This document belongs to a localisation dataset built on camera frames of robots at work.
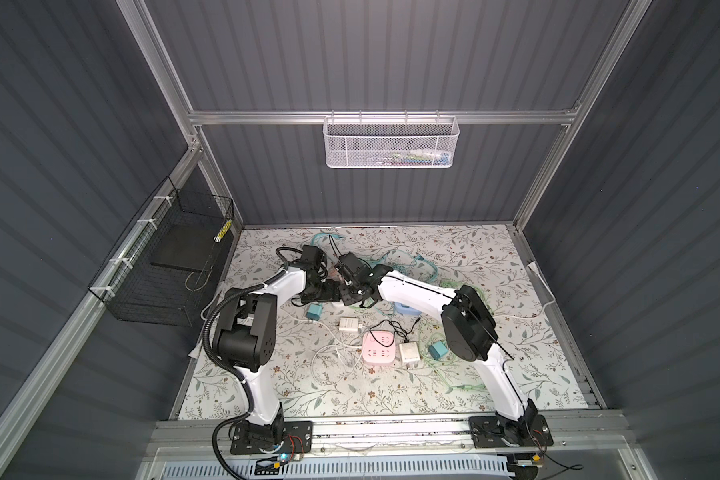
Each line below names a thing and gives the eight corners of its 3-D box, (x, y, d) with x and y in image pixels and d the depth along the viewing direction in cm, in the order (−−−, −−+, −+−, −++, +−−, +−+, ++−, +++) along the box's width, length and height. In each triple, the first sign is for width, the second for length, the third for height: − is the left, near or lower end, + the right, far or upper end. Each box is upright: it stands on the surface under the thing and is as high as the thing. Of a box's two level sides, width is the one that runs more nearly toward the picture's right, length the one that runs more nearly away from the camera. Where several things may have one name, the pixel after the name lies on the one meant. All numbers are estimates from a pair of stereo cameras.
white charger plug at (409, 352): (403, 363, 87) (404, 360, 85) (399, 346, 90) (400, 343, 88) (418, 361, 87) (420, 357, 85) (414, 344, 90) (415, 341, 88)
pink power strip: (362, 363, 87) (362, 360, 85) (362, 335, 92) (362, 331, 90) (396, 363, 87) (396, 359, 85) (394, 335, 92) (395, 331, 90)
